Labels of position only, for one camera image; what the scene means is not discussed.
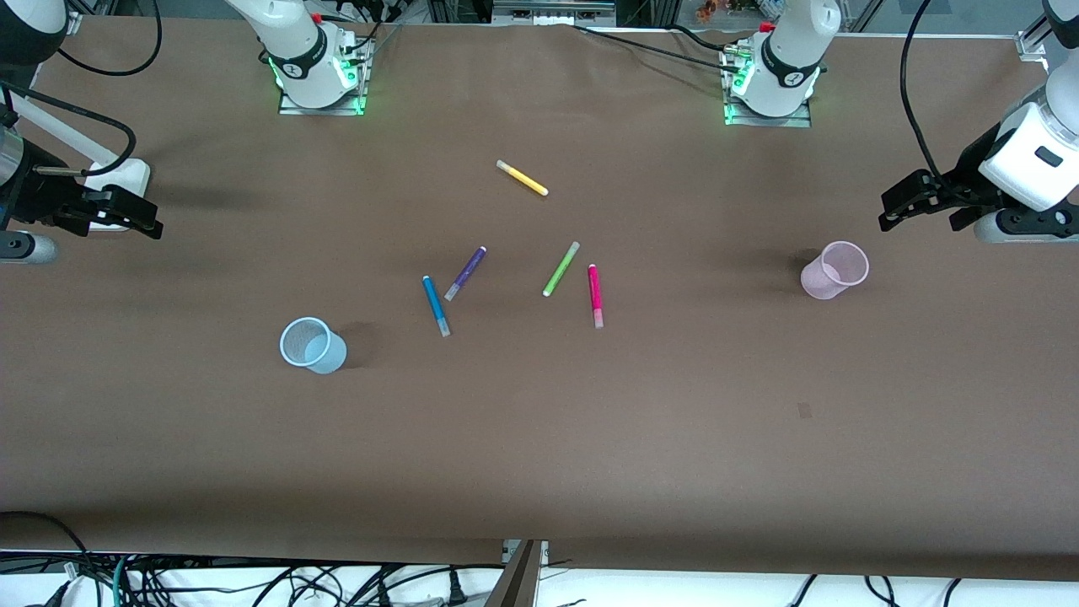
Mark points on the purple marker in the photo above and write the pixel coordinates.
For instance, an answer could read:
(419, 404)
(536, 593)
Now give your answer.
(465, 272)

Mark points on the green marker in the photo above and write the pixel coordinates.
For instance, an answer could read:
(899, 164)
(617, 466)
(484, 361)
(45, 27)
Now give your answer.
(560, 269)

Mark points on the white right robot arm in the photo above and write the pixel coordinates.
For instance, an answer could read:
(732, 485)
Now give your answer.
(291, 42)

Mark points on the brown table cover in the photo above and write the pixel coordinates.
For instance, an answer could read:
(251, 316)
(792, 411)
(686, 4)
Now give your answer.
(590, 438)

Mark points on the yellow marker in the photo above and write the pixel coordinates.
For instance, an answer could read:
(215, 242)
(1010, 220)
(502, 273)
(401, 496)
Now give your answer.
(524, 179)

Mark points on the blue marker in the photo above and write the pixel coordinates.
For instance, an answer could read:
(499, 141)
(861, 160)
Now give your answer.
(435, 305)

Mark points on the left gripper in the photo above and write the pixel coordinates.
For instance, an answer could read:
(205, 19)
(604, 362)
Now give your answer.
(969, 168)

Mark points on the white lamp stand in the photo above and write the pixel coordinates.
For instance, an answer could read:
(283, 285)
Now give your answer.
(126, 173)

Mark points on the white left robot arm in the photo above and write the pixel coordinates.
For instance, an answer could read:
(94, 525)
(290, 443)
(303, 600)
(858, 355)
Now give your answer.
(788, 59)

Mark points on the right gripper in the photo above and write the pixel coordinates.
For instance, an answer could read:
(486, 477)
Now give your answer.
(34, 196)

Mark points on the aluminium frame rail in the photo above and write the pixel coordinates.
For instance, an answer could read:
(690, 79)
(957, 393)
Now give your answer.
(74, 24)
(1030, 44)

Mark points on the pink plastic cup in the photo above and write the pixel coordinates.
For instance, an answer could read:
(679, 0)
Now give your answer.
(818, 282)

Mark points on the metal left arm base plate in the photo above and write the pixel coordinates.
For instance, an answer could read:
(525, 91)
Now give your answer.
(759, 121)

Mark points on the aluminium table profile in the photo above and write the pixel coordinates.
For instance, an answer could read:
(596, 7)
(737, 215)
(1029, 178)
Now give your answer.
(516, 582)

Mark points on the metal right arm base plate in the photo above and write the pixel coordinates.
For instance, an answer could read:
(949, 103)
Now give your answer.
(337, 110)

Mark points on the orange object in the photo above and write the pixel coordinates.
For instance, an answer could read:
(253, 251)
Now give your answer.
(706, 10)

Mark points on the grey metal box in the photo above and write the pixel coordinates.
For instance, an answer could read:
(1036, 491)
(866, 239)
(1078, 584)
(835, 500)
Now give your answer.
(552, 13)

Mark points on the blue plastic cup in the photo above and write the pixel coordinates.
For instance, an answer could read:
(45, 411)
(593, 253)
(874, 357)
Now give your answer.
(329, 358)

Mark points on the pink marker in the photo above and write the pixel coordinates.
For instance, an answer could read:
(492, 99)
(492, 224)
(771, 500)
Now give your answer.
(595, 295)

